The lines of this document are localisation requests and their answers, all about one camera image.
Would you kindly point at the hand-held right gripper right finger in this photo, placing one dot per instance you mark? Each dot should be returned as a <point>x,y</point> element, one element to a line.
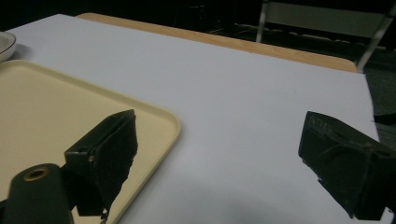
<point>345,161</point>

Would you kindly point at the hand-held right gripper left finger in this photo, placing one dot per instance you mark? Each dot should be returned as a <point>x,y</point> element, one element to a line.
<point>106,155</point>

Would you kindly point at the cream plastic tray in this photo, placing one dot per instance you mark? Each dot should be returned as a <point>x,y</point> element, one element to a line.
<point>46,109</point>

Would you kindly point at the white table cover sheet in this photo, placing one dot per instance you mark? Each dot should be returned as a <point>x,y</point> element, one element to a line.
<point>233,109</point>

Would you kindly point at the white bowl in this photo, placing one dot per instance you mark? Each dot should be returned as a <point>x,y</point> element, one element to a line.
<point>4,45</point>

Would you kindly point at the metal frame stand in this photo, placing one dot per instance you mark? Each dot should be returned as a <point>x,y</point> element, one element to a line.
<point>327,21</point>

